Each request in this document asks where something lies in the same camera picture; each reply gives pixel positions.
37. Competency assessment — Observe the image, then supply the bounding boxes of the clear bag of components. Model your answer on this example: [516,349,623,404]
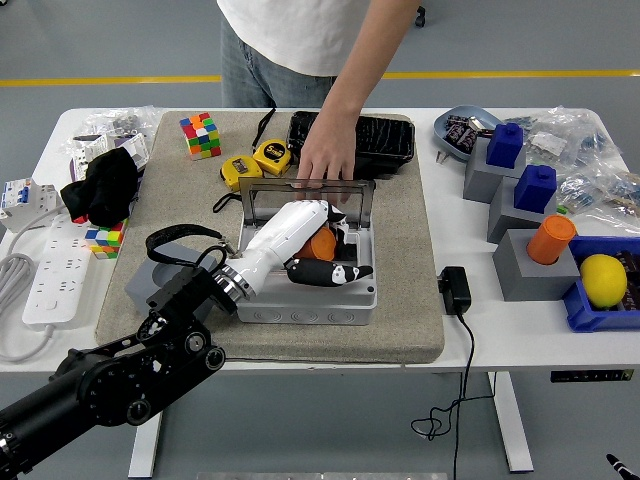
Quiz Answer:
[557,169,640,231]
[504,105,621,169]

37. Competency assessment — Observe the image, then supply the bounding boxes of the black cloth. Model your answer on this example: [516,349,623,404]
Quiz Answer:
[59,147,140,229]

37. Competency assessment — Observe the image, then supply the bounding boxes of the large colourful puzzle cube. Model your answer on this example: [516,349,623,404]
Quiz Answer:
[179,111,223,162]

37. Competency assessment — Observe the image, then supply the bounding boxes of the dark packets in bin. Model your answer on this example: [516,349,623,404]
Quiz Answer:
[617,249,640,311]

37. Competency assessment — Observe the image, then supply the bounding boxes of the black adapter cord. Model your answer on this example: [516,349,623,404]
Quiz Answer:
[410,312,496,480]

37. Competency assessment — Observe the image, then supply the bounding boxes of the black power adapter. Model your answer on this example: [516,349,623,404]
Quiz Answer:
[437,265,473,316]

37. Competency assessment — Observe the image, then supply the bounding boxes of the yellow tape measure black label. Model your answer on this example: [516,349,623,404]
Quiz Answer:
[251,107,294,177]

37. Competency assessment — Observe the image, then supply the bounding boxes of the blue-grey dish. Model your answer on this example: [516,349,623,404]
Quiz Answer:
[433,104,503,162]

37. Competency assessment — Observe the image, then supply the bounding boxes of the small colourful puzzle cube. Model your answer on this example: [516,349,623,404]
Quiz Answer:
[83,218,129,260]

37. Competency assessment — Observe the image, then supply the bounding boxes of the grey electrical box with lid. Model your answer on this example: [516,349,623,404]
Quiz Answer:
[234,177,379,326]

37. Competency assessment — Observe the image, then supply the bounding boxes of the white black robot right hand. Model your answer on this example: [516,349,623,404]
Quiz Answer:
[605,453,634,480]

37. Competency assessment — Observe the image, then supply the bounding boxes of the black plastic tray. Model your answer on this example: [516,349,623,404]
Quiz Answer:
[287,110,417,179]

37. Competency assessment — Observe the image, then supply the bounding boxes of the clear bag of screws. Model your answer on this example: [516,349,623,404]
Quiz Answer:
[62,104,164,166]

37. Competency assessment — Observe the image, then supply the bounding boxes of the orange cylinder battery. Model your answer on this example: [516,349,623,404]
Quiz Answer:
[526,214,578,265]
[294,227,337,261]

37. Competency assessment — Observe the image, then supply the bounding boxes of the person's left hand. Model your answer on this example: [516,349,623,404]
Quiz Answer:
[297,118,359,204]

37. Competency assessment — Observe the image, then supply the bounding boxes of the grey block holder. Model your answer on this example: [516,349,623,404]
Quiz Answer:
[487,175,559,245]
[463,135,527,204]
[492,228,581,302]

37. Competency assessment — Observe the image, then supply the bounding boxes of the beige padded mat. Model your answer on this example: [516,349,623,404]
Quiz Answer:
[94,110,446,364]

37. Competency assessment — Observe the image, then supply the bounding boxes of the yellow lemon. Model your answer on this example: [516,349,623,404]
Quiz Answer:
[578,253,629,309]

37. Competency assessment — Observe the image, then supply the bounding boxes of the grey block with round hole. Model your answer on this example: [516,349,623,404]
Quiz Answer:
[123,243,226,321]

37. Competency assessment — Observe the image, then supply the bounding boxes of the yellow tape measure small window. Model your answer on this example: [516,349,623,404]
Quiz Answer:
[212,155,265,215]

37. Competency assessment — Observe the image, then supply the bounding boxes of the person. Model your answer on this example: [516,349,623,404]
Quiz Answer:
[215,0,421,206]

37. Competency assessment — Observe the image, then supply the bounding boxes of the white switch packaging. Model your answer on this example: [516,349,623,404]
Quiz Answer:
[69,132,151,181]

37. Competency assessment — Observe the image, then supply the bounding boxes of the blue plastic bin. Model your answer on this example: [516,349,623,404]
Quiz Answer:
[562,235,640,333]

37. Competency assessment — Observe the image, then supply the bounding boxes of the white power strip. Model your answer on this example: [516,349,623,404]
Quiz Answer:
[22,214,94,326]

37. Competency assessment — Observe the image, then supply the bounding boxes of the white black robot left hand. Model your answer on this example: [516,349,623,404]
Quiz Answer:
[234,198,375,301]

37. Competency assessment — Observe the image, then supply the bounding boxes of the white circuit breaker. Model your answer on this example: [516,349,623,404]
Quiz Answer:
[0,177,60,234]

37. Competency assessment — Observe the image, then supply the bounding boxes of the blue block with knob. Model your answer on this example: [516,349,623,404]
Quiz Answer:
[486,122,525,169]
[513,164,558,212]

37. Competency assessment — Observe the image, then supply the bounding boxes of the black table control panel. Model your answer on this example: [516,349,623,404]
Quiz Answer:
[550,368,634,384]

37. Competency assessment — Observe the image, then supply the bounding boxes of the white table leg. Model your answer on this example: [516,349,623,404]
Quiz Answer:
[487,372,534,474]
[127,375,169,479]

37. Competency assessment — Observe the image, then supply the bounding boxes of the grey power strip cable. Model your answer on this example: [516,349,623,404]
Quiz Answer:
[0,212,64,364]

